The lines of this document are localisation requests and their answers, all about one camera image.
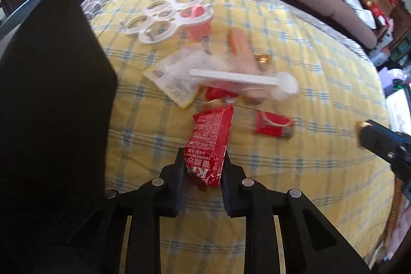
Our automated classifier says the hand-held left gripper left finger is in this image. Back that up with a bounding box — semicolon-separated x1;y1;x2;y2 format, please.
96;153;187;274

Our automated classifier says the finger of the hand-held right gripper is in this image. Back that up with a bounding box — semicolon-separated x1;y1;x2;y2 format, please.
355;120;402;162

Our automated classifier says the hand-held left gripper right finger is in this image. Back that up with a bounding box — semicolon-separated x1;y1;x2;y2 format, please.
221;149;371;274

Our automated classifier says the red ketchup packet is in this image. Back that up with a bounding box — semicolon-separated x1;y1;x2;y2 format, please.
184;105;234;191

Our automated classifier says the white and yellow sauce packet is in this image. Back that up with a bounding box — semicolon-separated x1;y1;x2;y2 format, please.
143;54;206;108

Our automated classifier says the black storage box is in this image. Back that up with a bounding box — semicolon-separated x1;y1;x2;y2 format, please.
0;0;118;274

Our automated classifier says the pink plastic item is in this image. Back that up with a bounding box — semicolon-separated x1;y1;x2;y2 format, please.
180;4;212;42

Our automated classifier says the small red flat packet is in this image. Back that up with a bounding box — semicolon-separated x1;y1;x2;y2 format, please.
254;111;294;138

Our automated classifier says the red candy wrapper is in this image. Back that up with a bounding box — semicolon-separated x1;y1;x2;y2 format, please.
205;86;238;103

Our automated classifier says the white plastic spoon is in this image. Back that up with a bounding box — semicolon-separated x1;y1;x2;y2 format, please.
190;69;299;98

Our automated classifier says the clear plastic bag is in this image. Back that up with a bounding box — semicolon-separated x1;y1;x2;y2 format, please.
173;46;289;104

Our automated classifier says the gold wrapped candy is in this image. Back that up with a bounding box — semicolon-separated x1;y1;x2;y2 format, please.
255;54;272;71

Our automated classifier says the orange sausage stick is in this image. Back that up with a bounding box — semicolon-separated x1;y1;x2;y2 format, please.
227;29;257;69

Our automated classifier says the white plastic ring holder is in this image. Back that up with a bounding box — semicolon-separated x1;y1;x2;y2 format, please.
120;0;214;44

